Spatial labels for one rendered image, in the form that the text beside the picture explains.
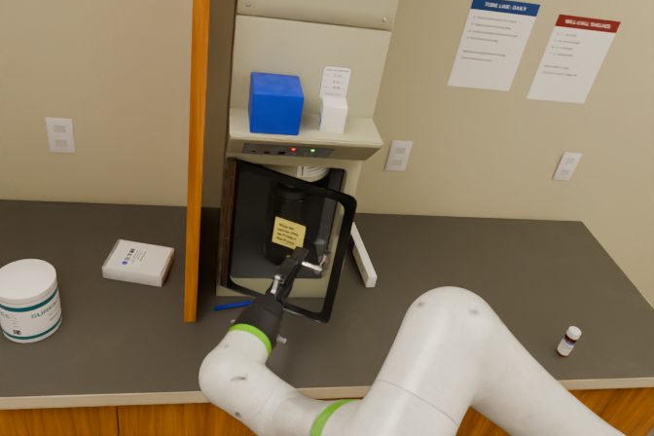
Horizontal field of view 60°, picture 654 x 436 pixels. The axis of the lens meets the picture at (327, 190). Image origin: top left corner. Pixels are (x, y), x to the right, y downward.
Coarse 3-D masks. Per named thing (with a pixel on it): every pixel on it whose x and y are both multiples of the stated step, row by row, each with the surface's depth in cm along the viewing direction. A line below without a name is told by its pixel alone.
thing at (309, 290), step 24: (240, 168) 128; (264, 168) 126; (240, 192) 131; (264, 192) 129; (288, 192) 127; (312, 192) 124; (336, 192) 123; (240, 216) 135; (264, 216) 132; (288, 216) 130; (312, 216) 128; (336, 216) 126; (240, 240) 139; (264, 240) 136; (312, 240) 131; (336, 240) 129; (240, 264) 143; (264, 264) 140; (336, 264) 133; (240, 288) 147; (264, 288) 144; (312, 288) 139; (336, 288) 136; (312, 312) 143
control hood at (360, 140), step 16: (240, 112) 120; (240, 128) 114; (304, 128) 119; (352, 128) 122; (368, 128) 123; (240, 144) 117; (272, 144) 117; (288, 144) 117; (304, 144) 117; (320, 144) 117; (336, 144) 117; (352, 144) 118; (368, 144) 118
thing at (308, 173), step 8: (272, 168) 137; (280, 168) 136; (288, 168) 136; (296, 168) 136; (304, 168) 136; (312, 168) 137; (320, 168) 139; (328, 168) 142; (296, 176) 136; (304, 176) 137; (312, 176) 138; (320, 176) 139
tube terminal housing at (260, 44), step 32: (256, 32) 113; (288, 32) 114; (320, 32) 115; (352, 32) 116; (384, 32) 117; (256, 64) 117; (288, 64) 118; (320, 64) 119; (352, 64) 120; (352, 96) 124; (224, 160) 138; (256, 160) 130; (288, 160) 131; (320, 160) 133; (352, 160) 134; (352, 192) 139; (224, 288) 152
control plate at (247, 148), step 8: (248, 144) 117; (256, 144) 117; (264, 144) 117; (248, 152) 124; (256, 152) 124; (272, 152) 123; (288, 152) 123; (296, 152) 123; (304, 152) 123; (312, 152) 123; (320, 152) 123; (328, 152) 123
